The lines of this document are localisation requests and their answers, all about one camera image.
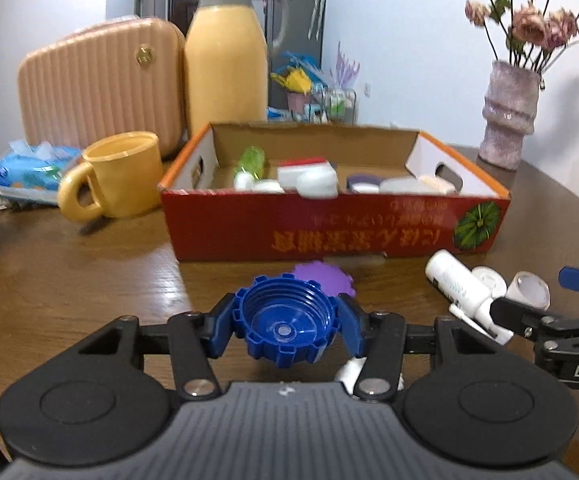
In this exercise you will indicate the yellow mug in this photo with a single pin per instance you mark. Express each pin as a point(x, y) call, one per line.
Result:
point(124, 175)

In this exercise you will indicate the purple flower decoration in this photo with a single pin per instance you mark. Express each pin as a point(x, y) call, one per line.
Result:
point(345, 66)

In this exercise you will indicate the blue folded item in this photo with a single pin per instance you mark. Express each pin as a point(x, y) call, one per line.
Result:
point(299, 62)

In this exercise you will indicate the white tube bottle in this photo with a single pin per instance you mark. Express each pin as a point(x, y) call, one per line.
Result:
point(457, 285)

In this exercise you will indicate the white round cap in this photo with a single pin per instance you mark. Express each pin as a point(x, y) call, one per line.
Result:
point(492, 280)

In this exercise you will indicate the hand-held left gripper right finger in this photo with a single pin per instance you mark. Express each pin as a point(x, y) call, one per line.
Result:
point(354, 327)

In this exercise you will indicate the yellow thermos jug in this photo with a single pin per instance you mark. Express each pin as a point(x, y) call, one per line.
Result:
point(224, 70)

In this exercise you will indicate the white and red lint brush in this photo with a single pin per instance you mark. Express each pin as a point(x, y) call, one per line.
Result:
point(292, 175)

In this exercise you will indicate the blue tissue pack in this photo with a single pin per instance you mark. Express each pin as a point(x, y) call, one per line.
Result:
point(29, 175)

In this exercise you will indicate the pink ceramic vase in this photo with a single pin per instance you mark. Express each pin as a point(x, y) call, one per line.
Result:
point(507, 110)

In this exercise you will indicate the white folded umbrella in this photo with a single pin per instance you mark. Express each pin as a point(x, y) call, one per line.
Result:
point(318, 5)

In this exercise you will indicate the blue threaded cap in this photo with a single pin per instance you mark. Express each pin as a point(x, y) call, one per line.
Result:
point(284, 320)

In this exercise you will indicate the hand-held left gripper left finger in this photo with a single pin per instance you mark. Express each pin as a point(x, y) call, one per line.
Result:
point(222, 327)

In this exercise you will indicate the pink ribbed suitcase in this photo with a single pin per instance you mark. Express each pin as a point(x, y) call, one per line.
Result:
point(94, 85)

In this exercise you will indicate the red cardboard box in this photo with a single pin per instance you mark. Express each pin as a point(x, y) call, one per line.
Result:
point(319, 235)

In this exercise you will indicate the translucent white cap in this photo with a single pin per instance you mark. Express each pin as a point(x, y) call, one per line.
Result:
point(529, 290)

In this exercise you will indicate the white wall outlet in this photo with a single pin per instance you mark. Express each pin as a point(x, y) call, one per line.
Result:
point(368, 90)

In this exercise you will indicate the pink bucket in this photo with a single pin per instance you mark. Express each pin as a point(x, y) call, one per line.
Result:
point(297, 102)

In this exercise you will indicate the purple gear-shaped cap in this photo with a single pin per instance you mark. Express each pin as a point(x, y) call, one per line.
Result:
point(319, 277)

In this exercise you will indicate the dried pink rose bouquet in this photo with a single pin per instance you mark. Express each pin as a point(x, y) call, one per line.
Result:
point(529, 25)

